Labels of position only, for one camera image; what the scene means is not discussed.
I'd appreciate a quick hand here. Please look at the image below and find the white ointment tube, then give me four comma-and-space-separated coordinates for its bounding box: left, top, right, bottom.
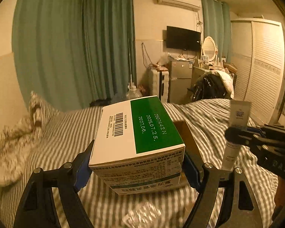
221, 100, 251, 171

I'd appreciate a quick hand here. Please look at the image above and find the silver foil blister pack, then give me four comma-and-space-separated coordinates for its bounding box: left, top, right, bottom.
122, 201, 162, 228

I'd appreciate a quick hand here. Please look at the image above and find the white green medicine box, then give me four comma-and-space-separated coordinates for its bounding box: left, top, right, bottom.
88, 96, 185, 195

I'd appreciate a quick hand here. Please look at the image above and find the open cardboard box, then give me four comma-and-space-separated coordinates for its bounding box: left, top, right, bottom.
172, 120, 204, 183

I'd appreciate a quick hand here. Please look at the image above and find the black jacket on chair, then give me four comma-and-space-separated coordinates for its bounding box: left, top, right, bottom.
190, 74, 231, 102

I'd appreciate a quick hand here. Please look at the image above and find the floral white duvet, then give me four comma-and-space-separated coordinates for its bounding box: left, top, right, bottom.
0, 117, 42, 191

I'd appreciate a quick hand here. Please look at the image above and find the grey checkered bed cover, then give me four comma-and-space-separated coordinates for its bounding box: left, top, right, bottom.
0, 99, 278, 227

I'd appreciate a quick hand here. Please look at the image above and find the silver mini fridge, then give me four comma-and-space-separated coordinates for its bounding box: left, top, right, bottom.
168, 60, 192, 105

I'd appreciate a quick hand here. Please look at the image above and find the white louvered wardrobe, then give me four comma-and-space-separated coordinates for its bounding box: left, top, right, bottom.
231, 18, 285, 124

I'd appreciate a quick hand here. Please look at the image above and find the white oval vanity mirror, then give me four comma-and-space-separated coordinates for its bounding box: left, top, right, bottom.
202, 36, 218, 62

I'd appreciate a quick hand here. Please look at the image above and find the white suitcase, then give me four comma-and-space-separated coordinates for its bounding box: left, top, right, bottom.
148, 68, 169, 102

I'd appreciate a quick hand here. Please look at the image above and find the checkered pillow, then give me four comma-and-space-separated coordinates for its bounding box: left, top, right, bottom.
29, 91, 60, 131

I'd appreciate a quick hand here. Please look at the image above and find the clear water jug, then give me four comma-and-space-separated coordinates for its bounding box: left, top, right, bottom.
125, 74, 142, 100

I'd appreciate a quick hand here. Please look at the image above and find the small green window curtain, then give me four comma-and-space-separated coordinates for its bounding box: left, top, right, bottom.
201, 0, 232, 62

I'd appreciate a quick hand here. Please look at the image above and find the large green curtain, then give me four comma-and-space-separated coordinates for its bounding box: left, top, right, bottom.
12, 0, 136, 111

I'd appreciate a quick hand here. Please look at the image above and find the black wall television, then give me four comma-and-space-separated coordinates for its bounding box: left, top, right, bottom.
166, 26, 201, 51

